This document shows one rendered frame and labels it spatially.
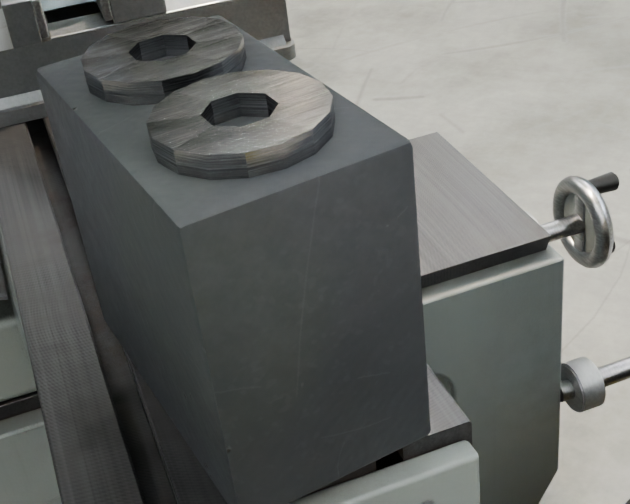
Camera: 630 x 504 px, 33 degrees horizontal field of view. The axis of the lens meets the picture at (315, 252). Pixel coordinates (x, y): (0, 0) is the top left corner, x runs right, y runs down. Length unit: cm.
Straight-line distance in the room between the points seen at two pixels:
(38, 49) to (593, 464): 122
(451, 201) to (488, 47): 221
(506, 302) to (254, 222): 68
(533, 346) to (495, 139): 169
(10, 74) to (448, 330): 50
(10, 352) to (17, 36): 29
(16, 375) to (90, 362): 30
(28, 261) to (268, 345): 35
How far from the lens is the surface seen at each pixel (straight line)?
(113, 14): 102
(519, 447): 127
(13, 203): 90
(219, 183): 47
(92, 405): 66
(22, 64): 103
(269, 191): 46
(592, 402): 125
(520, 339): 116
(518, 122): 291
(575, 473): 186
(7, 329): 96
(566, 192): 133
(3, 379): 99
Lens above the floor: 133
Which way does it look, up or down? 33 degrees down
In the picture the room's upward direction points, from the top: 7 degrees counter-clockwise
